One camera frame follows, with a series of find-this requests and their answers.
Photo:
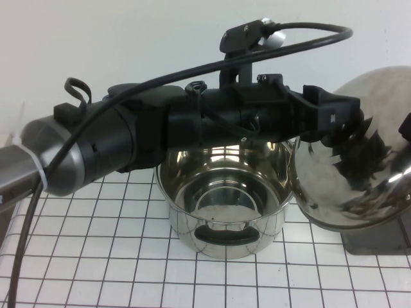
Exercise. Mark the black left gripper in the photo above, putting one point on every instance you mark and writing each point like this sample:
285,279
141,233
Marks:
273,112

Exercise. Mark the steel pot lid black knob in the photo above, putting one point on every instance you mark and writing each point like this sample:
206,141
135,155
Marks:
379,179

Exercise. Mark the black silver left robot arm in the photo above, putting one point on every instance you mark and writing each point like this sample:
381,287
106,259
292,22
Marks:
106,138

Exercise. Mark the dark grey tray lid rack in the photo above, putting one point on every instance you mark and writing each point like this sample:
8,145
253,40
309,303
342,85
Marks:
372,242

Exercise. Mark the white black grid tablecloth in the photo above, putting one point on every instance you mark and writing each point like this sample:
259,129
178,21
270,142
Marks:
96,244

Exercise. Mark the white zip tie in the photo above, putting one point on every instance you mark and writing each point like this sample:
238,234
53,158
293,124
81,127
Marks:
32,160

